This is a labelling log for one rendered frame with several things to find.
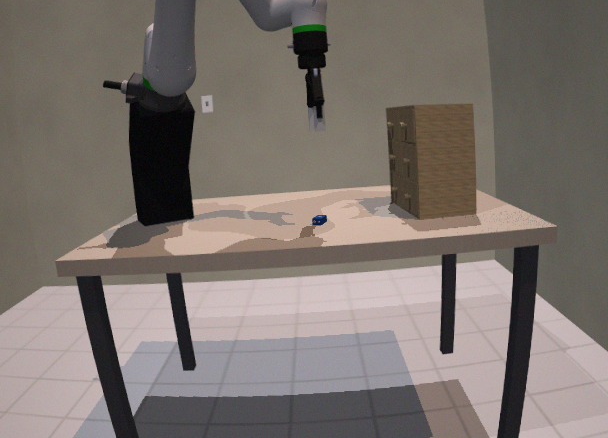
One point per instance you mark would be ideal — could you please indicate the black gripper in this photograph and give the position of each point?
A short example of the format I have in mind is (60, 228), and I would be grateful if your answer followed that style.
(314, 89)

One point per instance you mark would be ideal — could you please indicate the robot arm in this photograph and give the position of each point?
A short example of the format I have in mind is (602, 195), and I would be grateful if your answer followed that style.
(172, 67)

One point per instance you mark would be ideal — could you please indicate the small brown wooden chest of drawers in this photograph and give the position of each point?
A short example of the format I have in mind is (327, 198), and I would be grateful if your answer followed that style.
(446, 162)

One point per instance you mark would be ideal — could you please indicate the brown wooden drawer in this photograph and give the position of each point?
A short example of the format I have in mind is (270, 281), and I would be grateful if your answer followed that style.
(396, 160)
(393, 121)
(406, 118)
(409, 160)
(397, 193)
(411, 204)

